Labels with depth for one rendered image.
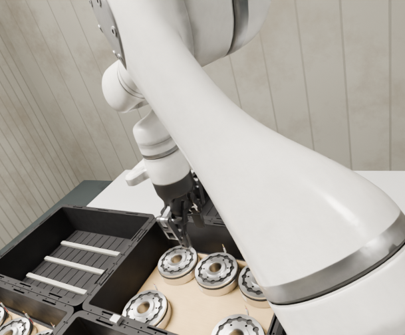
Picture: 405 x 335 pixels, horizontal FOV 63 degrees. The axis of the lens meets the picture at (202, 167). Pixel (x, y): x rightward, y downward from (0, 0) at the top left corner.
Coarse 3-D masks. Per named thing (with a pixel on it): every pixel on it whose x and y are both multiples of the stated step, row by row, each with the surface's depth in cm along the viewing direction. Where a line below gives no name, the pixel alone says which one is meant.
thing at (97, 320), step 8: (80, 312) 67; (88, 312) 66; (72, 320) 65; (88, 320) 65; (96, 320) 66; (104, 320) 63; (64, 328) 64; (112, 328) 61; (120, 328) 61; (128, 328) 60
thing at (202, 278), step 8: (208, 256) 80; (216, 256) 80; (224, 256) 79; (232, 256) 78; (200, 264) 79; (232, 264) 76; (200, 272) 77; (224, 272) 74; (232, 272) 74; (200, 280) 74; (208, 280) 74; (216, 280) 73; (224, 280) 72
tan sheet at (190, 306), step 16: (144, 288) 81; (160, 288) 80; (176, 288) 78; (192, 288) 77; (176, 304) 74; (192, 304) 73; (208, 304) 72; (224, 304) 71; (240, 304) 70; (176, 320) 71; (192, 320) 70; (208, 320) 69
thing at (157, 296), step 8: (136, 296) 75; (144, 296) 75; (152, 296) 74; (160, 296) 73; (128, 304) 74; (160, 304) 72; (128, 312) 72; (152, 312) 70; (160, 312) 70; (144, 320) 69; (152, 320) 69
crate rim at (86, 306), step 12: (132, 252) 79; (120, 264) 76; (108, 276) 74; (96, 288) 71; (84, 300) 69; (96, 312) 65; (108, 312) 65; (132, 324) 61; (144, 324) 60; (276, 324) 53
